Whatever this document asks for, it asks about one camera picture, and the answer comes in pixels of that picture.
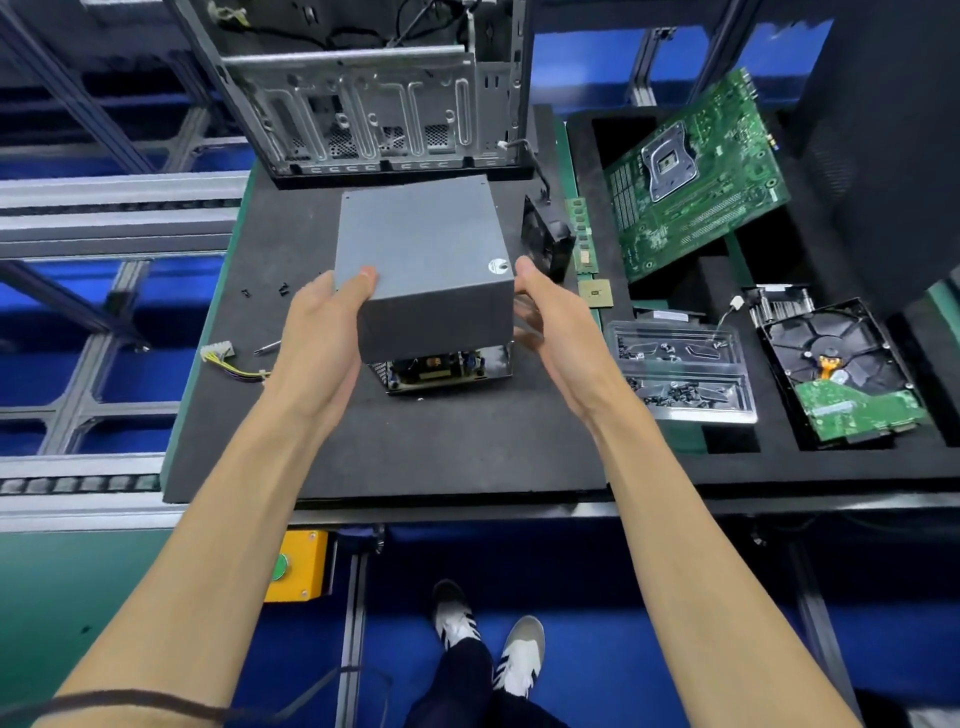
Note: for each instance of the person's right hand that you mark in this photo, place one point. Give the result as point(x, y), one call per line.
point(567, 348)

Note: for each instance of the person's left hand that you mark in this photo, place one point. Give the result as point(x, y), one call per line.
point(320, 357)

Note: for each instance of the small black screws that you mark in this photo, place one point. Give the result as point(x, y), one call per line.
point(282, 288)

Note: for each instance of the power supply metal base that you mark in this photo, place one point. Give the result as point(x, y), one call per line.
point(443, 371)

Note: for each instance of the grey power supply cover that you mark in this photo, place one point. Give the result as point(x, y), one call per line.
point(428, 255)

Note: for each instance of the person's right forearm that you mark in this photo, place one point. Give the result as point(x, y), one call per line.
point(720, 578)

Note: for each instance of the person's left forearm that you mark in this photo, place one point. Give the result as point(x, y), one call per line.
point(188, 593)

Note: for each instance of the person's left shoe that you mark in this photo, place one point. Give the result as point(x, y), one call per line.
point(455, 615)

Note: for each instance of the person's shoe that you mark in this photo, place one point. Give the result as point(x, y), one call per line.
point(521, 657)
point(455, 615)

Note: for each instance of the person's right shoe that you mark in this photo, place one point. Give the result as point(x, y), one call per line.
point(521, 657)

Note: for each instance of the person's dark trousers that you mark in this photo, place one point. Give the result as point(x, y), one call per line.
point(465, 693)

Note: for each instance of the small square processor chip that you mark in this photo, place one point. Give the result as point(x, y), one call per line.
point(596, 293)

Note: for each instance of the green memory stick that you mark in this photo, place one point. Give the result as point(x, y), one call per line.
point(581, 233)

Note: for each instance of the black cooling fan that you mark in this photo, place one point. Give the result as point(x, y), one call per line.
point(548, 233)

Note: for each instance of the clear plastic screw tray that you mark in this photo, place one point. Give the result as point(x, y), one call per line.
point(683, 372)

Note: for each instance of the black foam work mat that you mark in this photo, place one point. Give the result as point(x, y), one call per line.
point(450, 450)

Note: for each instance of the yellow button box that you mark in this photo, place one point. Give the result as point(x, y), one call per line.
point(297, 566)

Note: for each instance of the silver heatsink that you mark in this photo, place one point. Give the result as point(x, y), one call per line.
point(780, 308)

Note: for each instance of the green motherboard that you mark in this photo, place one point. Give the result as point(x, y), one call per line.
point(705, 173)

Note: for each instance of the silver computer tower chassis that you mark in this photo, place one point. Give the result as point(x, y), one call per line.
point(360, 113)

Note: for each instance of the black hard disk drive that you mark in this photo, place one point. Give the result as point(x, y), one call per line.
point(837, 375)

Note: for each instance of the black foam parts tray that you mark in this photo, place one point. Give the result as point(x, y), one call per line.
point(900, 150)

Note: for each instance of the aluminium conveyor frame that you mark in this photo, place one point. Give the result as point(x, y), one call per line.
point(105, 210)

